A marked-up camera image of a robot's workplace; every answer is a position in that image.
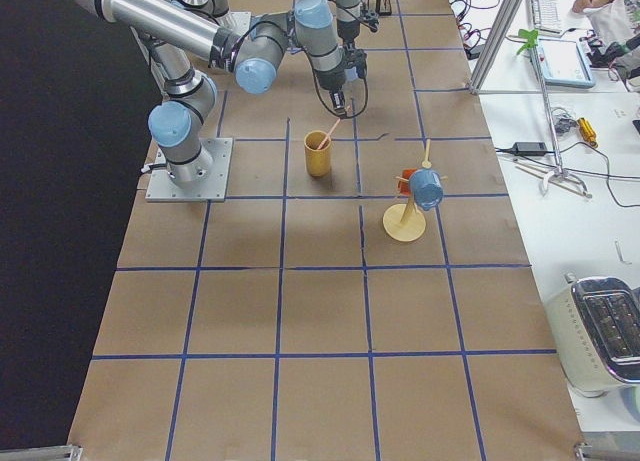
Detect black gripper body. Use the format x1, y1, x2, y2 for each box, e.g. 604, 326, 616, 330
315, 49, 367, 93

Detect pink chopstick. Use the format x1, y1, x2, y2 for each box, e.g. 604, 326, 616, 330
317, 118, 341, 151

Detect orange cup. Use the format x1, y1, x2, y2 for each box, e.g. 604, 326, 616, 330
398, 168, 417, 196

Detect blue cup on stand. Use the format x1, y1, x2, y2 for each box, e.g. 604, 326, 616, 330
409, 168, 444, 211

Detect bamboo cylinder holder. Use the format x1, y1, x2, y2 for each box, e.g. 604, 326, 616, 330
304, 130, 331, 177

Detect wooden mug tree stand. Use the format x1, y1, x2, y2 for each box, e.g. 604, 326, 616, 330
382, 138, 436, 242

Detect green plastic clamp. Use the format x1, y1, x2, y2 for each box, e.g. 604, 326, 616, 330
516, 29, 539, 55

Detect black power adapter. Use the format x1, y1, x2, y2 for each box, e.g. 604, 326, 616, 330
512, 141, 548, 157

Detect white keyboard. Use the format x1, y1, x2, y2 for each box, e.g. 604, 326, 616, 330
528, 0, 563, 35

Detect tablet with blue case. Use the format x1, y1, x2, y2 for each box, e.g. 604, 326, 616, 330
537, 37, 596, 89

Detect silver toaster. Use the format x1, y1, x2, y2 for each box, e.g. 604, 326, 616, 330
544, 274, 639, 397

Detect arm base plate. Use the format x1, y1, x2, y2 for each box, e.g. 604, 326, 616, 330
145, 137, 234, 202
218, 11, 252, 36

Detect aluminium frame post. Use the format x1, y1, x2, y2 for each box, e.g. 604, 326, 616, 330
467, 0, 522, 94

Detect yellow handled tool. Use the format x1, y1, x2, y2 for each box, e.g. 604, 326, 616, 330
577, 117, 598, 148

